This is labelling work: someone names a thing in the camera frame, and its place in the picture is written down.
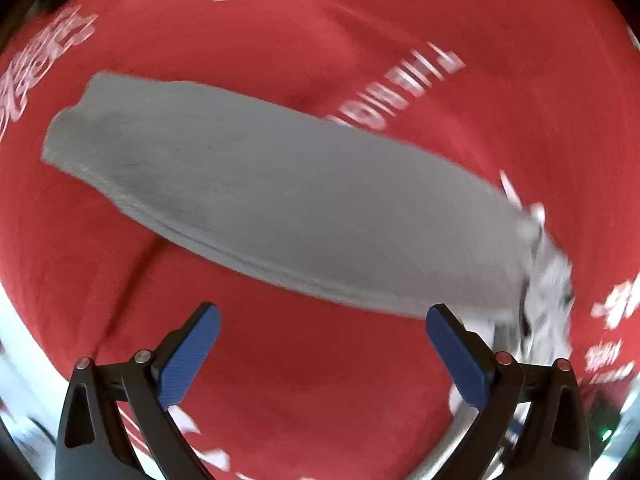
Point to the red printed blanket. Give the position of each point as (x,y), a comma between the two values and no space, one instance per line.
(280,40)

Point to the grey knit garment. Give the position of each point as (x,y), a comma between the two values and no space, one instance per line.
(280,195)

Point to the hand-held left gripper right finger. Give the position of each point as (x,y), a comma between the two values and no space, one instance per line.
(457,355)

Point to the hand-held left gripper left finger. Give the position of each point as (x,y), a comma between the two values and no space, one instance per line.
(192,355)

